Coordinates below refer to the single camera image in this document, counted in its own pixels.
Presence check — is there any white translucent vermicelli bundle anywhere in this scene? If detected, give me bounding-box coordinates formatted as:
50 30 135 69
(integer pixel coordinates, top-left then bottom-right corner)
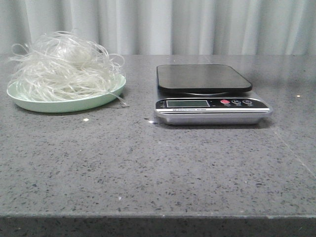
6 31 127 107

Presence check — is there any silver black kitchen scale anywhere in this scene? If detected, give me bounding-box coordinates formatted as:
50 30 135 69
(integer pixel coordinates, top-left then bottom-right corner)
154 64 273 125

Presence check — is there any white pleated curtain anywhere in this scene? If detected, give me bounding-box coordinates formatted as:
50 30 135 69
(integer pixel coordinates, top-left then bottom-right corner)
0 0 316 55

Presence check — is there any pale green round plate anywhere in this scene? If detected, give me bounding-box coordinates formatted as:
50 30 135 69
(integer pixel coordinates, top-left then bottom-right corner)
7 75 126 113

